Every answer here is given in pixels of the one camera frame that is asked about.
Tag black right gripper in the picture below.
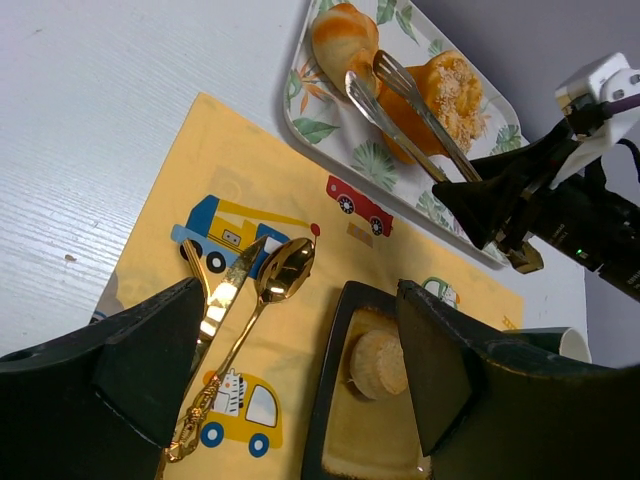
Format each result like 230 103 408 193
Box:
432 120 577 249

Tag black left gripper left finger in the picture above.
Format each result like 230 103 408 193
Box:
1 278 205 479

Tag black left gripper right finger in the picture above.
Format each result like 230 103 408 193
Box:
397 280 639 479

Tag silver metal tongs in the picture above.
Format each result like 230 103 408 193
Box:
344 49 544 274

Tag small round bread bun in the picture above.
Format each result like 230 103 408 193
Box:
350 330 408 400

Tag orange twisted bread roll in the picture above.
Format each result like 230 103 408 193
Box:
311 3 381 97

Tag orange sugared bundt bread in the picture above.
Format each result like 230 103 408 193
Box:
378 50 485 156

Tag dark green mug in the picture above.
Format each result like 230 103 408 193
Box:
504 327 592 363

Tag black square amber plate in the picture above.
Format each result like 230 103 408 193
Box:
301 281 433 479

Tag gold knife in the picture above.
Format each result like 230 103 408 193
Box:
154 234 271 480

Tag gold fork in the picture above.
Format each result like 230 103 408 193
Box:
181 239 210 299

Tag gold spoon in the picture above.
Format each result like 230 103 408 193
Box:
164 237 315 463

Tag yellow vehicle print placemat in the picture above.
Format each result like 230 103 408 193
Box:
97 94 524 479

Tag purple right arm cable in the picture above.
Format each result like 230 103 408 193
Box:
602 94 640 119

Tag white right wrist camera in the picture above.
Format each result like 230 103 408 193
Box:
548 52 640 191

